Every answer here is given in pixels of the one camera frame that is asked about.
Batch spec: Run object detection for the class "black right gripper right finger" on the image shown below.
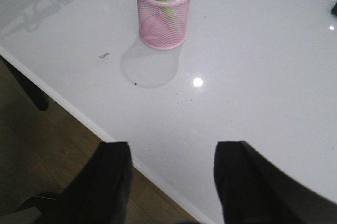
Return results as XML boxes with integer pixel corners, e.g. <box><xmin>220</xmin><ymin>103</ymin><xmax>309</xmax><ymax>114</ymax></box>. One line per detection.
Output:
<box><xmin>213</xmin><ymin>141</ymin><xmax>336</xmax><ymax>223</ymax></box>

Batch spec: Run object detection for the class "pink mesh pen holder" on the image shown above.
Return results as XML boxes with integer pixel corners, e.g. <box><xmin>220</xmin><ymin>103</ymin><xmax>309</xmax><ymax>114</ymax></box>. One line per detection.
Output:
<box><xmin>137</xmin><ymin>0</ymin><xmax>190</xmax><ymax>50</ymax></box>

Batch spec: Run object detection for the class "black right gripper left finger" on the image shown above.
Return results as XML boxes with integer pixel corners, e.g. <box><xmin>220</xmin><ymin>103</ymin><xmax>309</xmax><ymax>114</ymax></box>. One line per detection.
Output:
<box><xmin>36</xmin><ymin>142</ymin><xmax>133</xmax><ymax>223</ymax></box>

